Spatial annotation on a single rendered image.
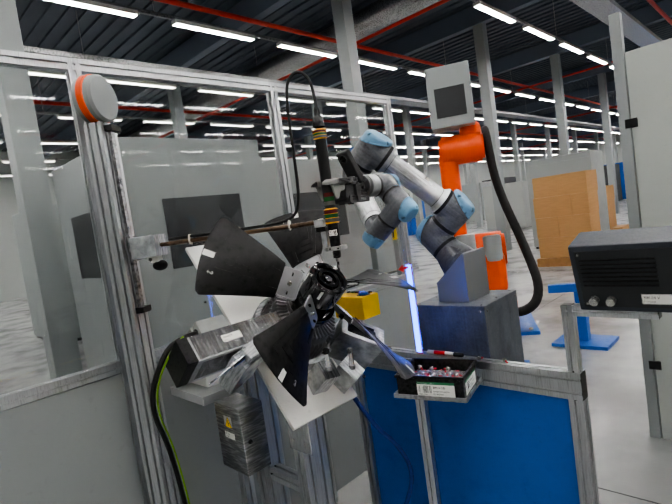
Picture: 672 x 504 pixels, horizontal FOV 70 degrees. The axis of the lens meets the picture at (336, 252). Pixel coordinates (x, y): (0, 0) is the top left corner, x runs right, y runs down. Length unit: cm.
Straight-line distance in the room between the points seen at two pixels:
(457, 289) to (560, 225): 745
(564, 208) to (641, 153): 639
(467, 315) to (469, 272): 17
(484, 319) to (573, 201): 746
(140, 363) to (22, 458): 43
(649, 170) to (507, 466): 170
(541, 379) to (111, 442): 143
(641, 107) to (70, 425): 282
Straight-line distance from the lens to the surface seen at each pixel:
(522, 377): 162
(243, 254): 135
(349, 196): 149
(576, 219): 919
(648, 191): 288
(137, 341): 173
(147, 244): 166
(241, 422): 163
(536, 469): 176
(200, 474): 214
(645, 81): 291
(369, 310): 190
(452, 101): 526
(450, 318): 189
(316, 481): 164
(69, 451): 190
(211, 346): 130
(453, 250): 195
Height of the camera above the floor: 139
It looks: 4 degrees down
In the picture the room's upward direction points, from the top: 8 degrees counter-clockwise
